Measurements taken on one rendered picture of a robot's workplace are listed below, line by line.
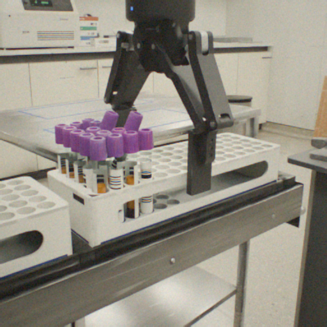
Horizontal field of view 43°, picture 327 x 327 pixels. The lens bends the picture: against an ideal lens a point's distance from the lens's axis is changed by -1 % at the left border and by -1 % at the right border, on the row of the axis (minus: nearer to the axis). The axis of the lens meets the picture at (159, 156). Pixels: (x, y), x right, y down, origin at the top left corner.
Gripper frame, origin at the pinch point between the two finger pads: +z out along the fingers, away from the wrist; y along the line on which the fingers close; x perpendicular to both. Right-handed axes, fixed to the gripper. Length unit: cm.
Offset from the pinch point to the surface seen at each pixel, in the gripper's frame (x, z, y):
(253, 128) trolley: -56, 8, 30
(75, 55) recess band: -113, 0, 234
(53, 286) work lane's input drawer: 17.1, 5.8, -6.7
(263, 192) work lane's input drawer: -13.2, 4.7, -5.7
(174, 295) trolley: -39, 58, 41
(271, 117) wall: -333, 68, 223
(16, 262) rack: 19.5, 3.4, -5.0
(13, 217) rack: 18.8, 0.0, -3.3
